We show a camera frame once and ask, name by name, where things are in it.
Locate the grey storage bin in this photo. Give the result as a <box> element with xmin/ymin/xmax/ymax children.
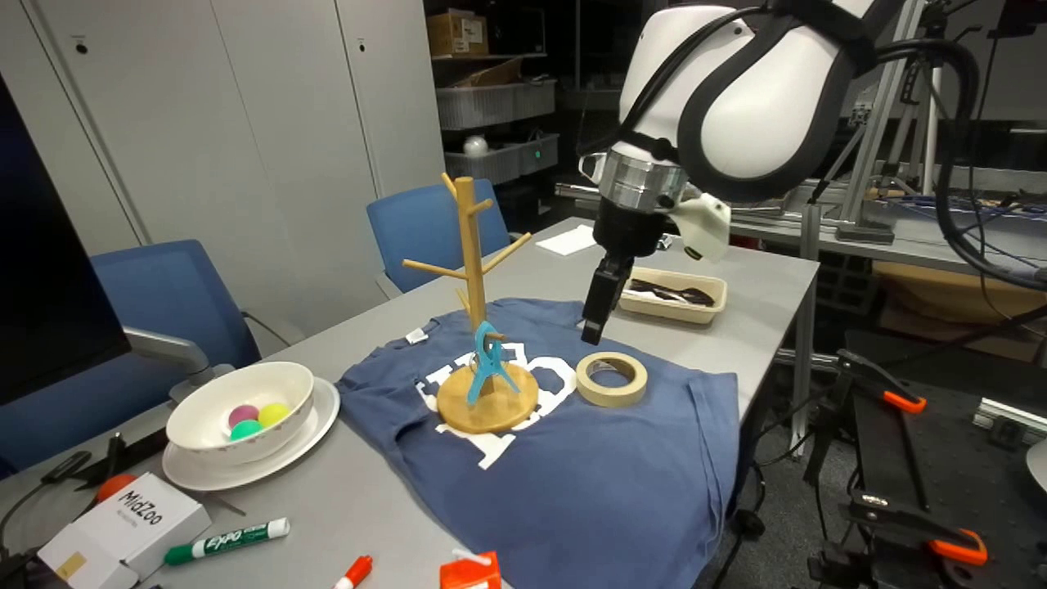
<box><xmin>435</xmin><ymin>74</ymin><xmax>560</xmax><ymax>134</ymax></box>
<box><xmin>440</xmin><ymin>131</ymin><xmax>562</xmax><ymax>186</ymax></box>

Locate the white bowl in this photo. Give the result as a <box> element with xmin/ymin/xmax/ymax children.
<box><xmin>161</xmin><ymin>372</ymin><xmax>344</xmax><ymax>493</ymax></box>
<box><xmin>164</xmin><ymin>361</ymin><xmax>320</xmax><ymax>454</ymax></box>

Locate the white cardboard box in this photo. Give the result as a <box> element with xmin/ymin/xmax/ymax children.
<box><xmin>31</xmin><ymin>471</ymin><xmax>211</xmax><ymax>589</ymax></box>

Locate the thick black cable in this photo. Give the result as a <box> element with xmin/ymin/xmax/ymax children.
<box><xmin>869</xmin><ymin>36</ymin><xmax>1047</xmax><ymax>294</ymax></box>

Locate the orange handled black clamp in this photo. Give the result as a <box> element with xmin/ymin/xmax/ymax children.
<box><xmin>846</xmin><ymin>489</ymin><xmax>995</xmax><ymax>568</ymax></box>
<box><xmin>831</xmin><ymin>348</ymin><xmax>933</xmax><ymax>419</ymax></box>

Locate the wooden peg tree holder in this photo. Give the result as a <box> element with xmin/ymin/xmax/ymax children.
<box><xmin>399</xmin><ymin>169</ymin><xmax>543</xmax><ymax>438</ymax></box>

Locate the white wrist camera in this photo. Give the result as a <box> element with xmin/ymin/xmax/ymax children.
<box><xmin>681</xmin><ymin>194</ymin><xmax>732</xmax><ymax>262</ymax></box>

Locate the white metal cabinet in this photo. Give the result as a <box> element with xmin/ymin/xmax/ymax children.
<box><xmin>0</xmin><ymin>0</ymin><xmax>452</xmax><ymax>340</ymax></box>

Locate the black desk gadget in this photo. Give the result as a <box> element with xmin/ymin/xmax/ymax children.
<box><xmin>40</xmin><ymin>429</ymin><xmax>165</xmax><ymax>493</ymax></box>

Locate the beige plastic tray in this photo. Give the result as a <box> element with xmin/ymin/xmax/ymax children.
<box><xmin>615</xmin><ymin>265</ymin><xmax>730</xmax><ymax>327</ymax></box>

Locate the masking tape roll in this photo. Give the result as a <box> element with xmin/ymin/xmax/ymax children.
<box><xmin>571</xmin><ymin>351</ymin><xmax>652</xmax><ymax>410</ymax></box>

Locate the blue printed T-shirt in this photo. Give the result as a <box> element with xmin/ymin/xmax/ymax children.
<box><xmin>337</xmin><ymin>297</ymin><xmax>746</xmax><ymax>589</ymax></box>

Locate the orange and white object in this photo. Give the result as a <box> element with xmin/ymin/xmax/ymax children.
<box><xmin>435</xmin><ymin>550</ymin><xmax>508</xmax><ymax>589</ymax></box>

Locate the white paper sheet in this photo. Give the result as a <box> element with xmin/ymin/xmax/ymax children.
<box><xmin>534</xmin><ymin>222</ymin><xmax>602</xmax><ymax>260</ymax></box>

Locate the black monitor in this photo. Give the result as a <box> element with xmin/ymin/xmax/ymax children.
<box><xmin>0</xmin><ymin>74</ymin><xmax>133</xmax><ymax>412</ymax></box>

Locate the green Expo marker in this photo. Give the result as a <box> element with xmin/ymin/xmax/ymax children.
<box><xmin>161</xmin><ymin>513</ymin><xmax>293</xmax><ymax>568</ymax></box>

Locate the aluminium frame post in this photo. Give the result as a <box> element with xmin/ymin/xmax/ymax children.
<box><xmin>837</xmin><ymin>0</ymin><xmax>943</xmax><ymax>244</ymax></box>

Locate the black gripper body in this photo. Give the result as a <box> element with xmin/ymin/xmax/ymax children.
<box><xmin>588</xmin><ymin>201</ymin><xmax>684</xmax><ymax>272</ymax></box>

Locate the blue office chair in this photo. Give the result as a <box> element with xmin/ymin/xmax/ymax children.
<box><xmin>0</xmin><ymin>238</ymin><xmax>266</xmax><ymax>471</ymax></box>
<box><xmin>363</xmin><ymin>176</ymin><xmax>514</xmax><ymax>294</ymax></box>

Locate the brown cardboard box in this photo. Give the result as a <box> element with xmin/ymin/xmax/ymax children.
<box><xmin>424</xmin><ymin>8</ymin><xmax>489</xmax><ymax>59</ymax></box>

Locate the black plastic fork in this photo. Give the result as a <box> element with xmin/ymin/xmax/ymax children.
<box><xmin>631</xmin><ymin>279</ymin><xmax>715</xmax><ymax>309</ymax></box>

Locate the red capped white marker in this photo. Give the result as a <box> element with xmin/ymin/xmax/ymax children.
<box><xmin>330</xmin><ymin>553</ymin><xmax>376</xmax><ymax>589</ymax></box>

